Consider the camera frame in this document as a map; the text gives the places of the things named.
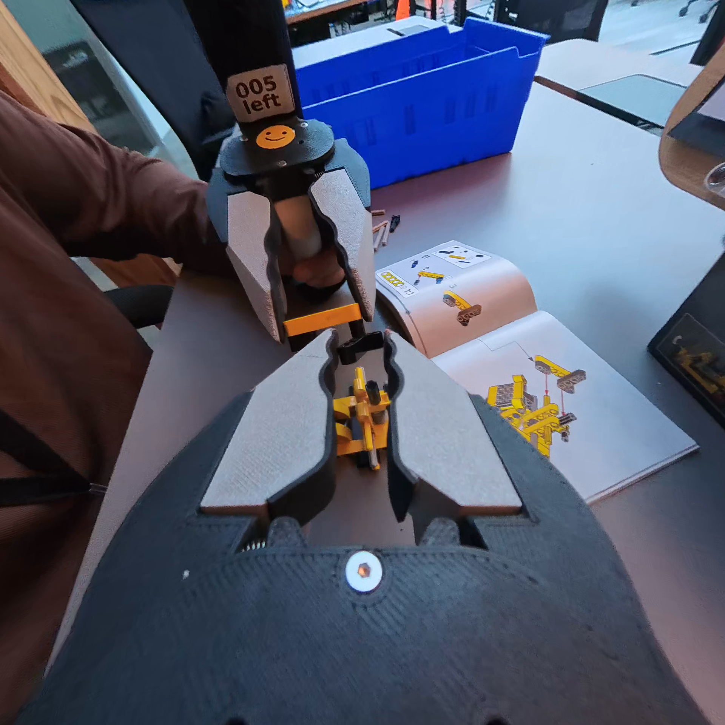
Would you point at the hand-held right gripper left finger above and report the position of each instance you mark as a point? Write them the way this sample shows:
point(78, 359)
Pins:
point(272, 442)

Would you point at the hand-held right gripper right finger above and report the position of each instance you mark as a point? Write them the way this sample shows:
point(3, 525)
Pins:
point(447, 447)

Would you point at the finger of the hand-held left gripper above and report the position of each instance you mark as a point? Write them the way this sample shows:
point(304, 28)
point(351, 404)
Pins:
point(348, 226)
point(246, 243)

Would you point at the yellow lego vehicle assembly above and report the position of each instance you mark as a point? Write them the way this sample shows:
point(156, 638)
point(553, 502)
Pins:
point(362, 408)

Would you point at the black and yellow lego sub-assembly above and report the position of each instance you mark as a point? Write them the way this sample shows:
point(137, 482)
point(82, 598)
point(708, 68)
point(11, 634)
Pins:
point(317, 321)

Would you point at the person's left forearm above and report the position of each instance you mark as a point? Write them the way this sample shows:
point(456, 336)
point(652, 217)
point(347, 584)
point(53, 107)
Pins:
point(113, 187)

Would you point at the small lego axle pieces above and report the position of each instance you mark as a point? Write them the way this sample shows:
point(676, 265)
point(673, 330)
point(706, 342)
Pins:
point(379, 235)

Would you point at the lego instruction booklet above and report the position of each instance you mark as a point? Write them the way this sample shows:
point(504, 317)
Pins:
point(600, 408)

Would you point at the black lego box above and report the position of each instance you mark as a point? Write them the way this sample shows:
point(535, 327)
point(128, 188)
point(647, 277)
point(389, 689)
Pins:
point(696, 357)

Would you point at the person's left hand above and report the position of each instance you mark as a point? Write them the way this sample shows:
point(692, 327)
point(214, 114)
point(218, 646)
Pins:
point(317, 272)

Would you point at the black chair armrest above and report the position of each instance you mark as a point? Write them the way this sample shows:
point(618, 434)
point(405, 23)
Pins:
point(141, 303)

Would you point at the blue plastic bin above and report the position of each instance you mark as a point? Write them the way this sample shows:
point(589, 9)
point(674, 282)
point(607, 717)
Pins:
point(425, 113)

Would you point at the black office chair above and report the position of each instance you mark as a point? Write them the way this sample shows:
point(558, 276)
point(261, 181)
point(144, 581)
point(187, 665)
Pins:
point(147, 68)

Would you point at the white box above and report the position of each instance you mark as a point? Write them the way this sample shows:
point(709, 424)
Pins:
point(368, 45)

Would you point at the person's brown clothing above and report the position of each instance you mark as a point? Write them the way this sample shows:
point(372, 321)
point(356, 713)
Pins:
point(56, 368)

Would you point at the grey background desk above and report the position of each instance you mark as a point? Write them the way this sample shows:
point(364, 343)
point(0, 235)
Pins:
point(594, 62)

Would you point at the clear glass object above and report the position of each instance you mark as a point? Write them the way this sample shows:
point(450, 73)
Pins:
point(716, 178)

